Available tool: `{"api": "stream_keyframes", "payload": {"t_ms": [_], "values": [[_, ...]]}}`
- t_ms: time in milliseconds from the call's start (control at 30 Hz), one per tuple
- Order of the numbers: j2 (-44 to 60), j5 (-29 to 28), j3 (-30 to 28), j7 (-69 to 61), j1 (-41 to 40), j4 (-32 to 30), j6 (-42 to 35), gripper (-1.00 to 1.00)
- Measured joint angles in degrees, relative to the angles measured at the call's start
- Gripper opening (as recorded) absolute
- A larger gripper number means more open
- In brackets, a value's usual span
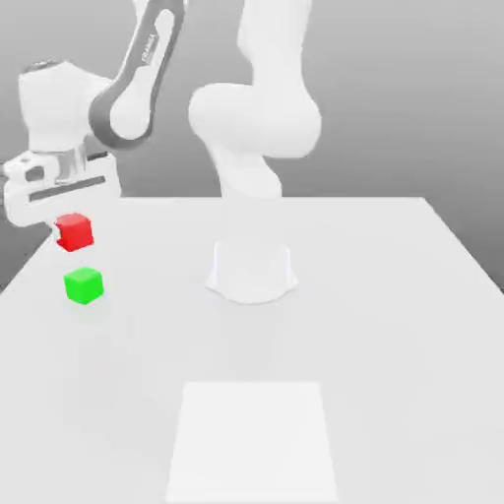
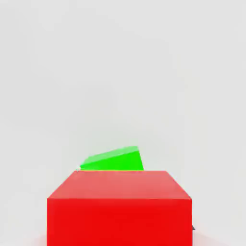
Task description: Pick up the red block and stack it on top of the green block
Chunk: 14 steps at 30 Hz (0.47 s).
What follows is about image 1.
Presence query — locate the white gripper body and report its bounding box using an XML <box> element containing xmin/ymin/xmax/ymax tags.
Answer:
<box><xmin>2</xmin><ymin>154</ymin><xmax>122</xmax><ymax>228</ymax></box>

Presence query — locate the small red cube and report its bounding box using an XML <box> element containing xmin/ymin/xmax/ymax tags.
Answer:
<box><xmin>53</xmin><ymin>213</ymin><xmax>95</xmax><ymax>254</ymax></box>

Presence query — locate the small green cube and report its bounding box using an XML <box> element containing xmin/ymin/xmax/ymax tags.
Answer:
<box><xmin>63</xmin><ymin>266</ymin><xmax>105</xmax><ymax>306</ymax></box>

